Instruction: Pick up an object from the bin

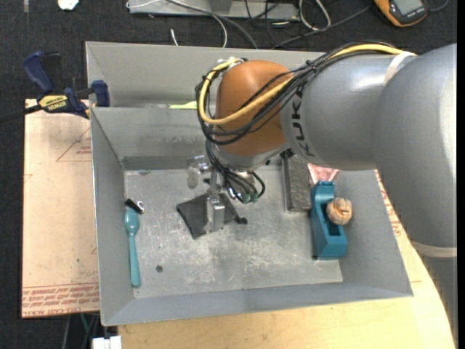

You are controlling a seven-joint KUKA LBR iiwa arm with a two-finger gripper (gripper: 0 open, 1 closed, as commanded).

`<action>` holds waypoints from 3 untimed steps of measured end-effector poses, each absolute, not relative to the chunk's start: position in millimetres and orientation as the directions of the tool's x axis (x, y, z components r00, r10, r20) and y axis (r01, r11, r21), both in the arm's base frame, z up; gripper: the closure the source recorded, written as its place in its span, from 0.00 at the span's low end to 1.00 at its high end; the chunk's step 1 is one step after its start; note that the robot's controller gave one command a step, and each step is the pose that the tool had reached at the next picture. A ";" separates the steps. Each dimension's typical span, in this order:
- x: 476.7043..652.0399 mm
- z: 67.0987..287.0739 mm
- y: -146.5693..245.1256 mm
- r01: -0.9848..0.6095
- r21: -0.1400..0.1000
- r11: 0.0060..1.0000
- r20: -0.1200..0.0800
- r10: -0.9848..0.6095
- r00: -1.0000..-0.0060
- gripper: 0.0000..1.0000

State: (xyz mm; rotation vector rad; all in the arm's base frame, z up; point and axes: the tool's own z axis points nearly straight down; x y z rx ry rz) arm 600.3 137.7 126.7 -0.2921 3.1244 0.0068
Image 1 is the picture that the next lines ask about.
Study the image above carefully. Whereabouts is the teal plastic spoon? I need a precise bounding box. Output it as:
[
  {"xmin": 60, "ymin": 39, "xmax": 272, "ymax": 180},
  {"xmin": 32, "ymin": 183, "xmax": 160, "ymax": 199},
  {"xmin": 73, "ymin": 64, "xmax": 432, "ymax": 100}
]
[{"xmin": 124, "ymin": 209, "xmax": 142, "ymax": 289}]

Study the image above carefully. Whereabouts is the small black clip, white hook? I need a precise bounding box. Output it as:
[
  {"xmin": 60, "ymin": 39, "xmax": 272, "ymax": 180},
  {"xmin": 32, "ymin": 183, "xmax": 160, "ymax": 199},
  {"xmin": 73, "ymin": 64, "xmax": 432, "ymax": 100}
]
[{"xmin": 124, "ymin": 198, "xmax": 146, "ymax": 214}]

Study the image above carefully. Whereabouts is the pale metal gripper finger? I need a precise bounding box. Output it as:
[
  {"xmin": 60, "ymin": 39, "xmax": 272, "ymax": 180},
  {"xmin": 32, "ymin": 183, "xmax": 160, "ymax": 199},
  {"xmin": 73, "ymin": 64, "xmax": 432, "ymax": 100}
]
[
  {"xmin": 212, "ymin": 202, "xmax": 227, "ymax": 231},
  {"xmin": 206, "ymin": 191, "xmax": 214, "ymax": 233}
]

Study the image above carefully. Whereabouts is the clear glass thing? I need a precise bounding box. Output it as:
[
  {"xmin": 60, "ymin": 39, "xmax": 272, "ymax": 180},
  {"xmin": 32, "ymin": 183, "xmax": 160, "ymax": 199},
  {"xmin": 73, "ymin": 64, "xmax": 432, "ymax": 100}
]
[{"xmin": 185, "ymin": 156, "xmax": 210, "ymax": 190}]

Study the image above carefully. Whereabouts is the dark grey flat block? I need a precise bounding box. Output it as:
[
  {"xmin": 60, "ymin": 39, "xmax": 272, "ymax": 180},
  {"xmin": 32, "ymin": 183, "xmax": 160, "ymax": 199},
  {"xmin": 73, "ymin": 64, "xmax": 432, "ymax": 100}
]
[{"xmin": 282, "ymin": 153, "xmax": 313, "ymax": 213}]

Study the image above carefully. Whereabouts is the grey metal bin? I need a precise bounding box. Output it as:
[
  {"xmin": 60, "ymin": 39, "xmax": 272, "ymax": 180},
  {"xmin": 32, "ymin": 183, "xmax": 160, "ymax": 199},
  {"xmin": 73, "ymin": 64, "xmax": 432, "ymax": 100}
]
[{"xmin": 85, "ymin": 41, "xmax": 414, "ymax": 327}]

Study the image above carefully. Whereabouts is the black flat sheet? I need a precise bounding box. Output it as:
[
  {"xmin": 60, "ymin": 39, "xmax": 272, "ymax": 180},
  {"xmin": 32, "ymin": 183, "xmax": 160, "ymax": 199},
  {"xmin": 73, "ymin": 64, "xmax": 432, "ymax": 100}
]
[{"xmin": 176, "ymin": 193, "xmax": 249, "ymax": 240}]

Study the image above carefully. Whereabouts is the tan walnut-shaped toy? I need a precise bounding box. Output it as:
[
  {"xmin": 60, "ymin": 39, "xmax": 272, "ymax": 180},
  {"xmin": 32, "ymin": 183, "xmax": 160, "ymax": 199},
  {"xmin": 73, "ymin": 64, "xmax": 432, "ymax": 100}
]
[{"xmin": 325, "ymin": 196, "xmax": 353, "ymax": 227}]

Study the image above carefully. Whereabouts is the teal plastic holder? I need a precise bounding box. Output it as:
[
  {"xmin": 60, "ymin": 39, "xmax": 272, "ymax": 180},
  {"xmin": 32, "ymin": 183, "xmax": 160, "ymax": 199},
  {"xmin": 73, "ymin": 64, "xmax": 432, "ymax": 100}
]
[{"xmin": 310, "ymin": 180, "xmax": 349, "ymax": 260}]

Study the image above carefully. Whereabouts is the pink packet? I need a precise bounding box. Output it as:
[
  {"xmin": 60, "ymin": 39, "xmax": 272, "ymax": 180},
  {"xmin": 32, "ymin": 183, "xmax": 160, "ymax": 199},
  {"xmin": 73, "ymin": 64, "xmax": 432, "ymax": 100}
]
[{"xmin": 307, "ymin": 162, "xmax": 341, "ymax": 185}]

